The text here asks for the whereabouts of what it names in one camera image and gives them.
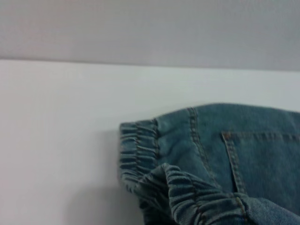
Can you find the blue denim shorts cartoon print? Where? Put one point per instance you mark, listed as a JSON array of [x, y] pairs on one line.
[[234, 152]]

